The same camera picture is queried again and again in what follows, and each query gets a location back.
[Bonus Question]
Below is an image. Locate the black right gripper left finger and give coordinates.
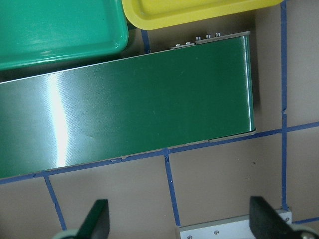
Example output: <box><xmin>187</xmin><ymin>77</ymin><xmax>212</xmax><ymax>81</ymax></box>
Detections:
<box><xmin>76</xmin><ymin>199</ymin><xmax>110</xmax><ymax>239</ymax></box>

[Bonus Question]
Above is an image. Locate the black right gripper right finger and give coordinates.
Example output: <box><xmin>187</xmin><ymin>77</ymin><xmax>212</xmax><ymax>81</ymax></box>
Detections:
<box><xmin>249</xmin><ymin>196</ymin><xmax>292</xmax><ymax>239</ymax></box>

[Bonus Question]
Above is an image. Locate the green conveyor belt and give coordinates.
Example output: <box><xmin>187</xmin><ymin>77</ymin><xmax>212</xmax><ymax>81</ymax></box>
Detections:
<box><xmin>0</xmin><ymin>32</ymin><xmax>255</xmax><ymax>178</ymax></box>

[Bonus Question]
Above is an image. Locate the green plastic tray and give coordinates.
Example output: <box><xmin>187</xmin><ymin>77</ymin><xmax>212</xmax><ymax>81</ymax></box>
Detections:
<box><xmin>0</xmin><ymin>0</ymin><xmax>129</xmax><ymax>70</ymax></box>

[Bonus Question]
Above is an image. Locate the yellow plastic tray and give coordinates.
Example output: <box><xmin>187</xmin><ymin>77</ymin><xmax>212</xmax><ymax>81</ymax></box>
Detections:
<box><xmin>122</xmin><ymin>0</ymin><xmax>281</xmax><ymax>30</ymax></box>

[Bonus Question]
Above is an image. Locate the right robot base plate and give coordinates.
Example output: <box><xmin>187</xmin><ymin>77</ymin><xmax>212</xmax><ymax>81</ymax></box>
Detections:
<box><xmin>175</xmin><ymin>208</ymin><xmax>292</xmax><ymax>239</ymax></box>

